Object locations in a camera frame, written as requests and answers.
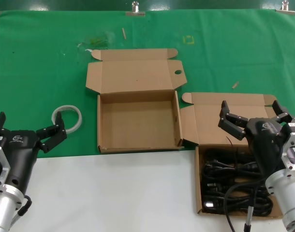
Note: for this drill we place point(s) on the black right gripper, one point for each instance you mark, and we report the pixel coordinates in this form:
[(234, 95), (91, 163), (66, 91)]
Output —
[(263, 140)]

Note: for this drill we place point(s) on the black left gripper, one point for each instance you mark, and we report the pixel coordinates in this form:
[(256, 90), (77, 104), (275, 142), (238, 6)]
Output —
[(19, 154)]

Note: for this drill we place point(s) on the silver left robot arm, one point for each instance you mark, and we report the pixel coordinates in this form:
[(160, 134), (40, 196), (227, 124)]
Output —
[(2, 210)]

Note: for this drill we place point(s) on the smaller open cardboard box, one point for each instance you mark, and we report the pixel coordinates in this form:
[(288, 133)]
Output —
[(205, 116)]

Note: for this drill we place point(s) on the larger open cardboard box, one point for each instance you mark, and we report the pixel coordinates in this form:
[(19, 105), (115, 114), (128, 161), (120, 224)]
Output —
[(137, 120)]

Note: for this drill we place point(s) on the short wooden piece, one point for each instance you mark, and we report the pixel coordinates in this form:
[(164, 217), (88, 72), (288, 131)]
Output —
[(235, 85)]

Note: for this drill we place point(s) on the clear tape roll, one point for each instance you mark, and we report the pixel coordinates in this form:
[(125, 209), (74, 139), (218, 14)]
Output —
[(65, 107)]

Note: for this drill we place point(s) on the green table cloth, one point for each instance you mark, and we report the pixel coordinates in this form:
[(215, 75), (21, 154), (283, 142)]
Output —
[(29, 60)]

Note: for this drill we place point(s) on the clear plastic wrapper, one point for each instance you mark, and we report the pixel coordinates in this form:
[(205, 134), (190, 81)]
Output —
[(98, 41)]

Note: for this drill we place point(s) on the metal binder clip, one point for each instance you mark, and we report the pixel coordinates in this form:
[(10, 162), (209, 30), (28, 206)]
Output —
[(135, 13), (285, 10)]

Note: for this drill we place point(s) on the thin wooden stick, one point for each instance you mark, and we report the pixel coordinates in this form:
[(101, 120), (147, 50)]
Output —
[(124, 33)]

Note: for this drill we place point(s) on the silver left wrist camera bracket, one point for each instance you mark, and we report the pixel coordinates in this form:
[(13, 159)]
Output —
[(0, 157)]

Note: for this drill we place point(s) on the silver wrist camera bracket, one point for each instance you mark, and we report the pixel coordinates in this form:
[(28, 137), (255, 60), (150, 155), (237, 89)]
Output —
[(0, 157), (293, 145)]

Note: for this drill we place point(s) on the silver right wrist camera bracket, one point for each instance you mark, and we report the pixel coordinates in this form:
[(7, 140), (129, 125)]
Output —
[(293, 145)]

